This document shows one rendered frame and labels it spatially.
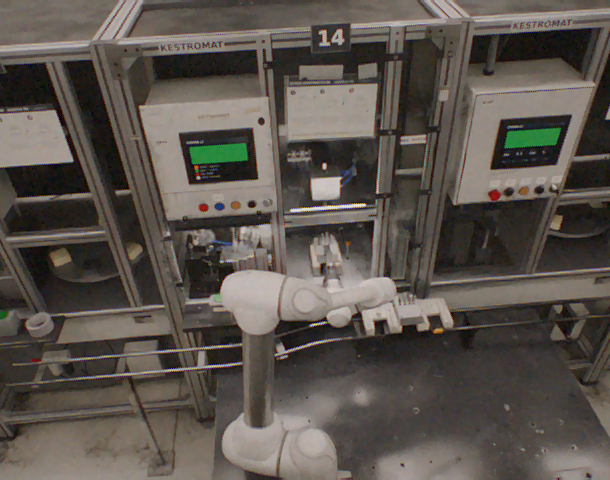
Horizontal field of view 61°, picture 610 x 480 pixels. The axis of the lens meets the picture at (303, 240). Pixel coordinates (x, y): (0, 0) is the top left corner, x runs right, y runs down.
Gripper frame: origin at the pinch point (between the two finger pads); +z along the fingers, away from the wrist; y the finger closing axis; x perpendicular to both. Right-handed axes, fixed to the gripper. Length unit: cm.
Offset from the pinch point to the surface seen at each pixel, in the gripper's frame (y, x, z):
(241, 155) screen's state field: 62, 31, -20
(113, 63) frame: 96, 67, -19
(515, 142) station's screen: 60, -66, -20
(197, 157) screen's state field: 63, 47, -20
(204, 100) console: 80, 42, -14
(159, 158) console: 62, 60, -18
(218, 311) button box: -3, 48, -26
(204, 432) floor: -102, 69, -14
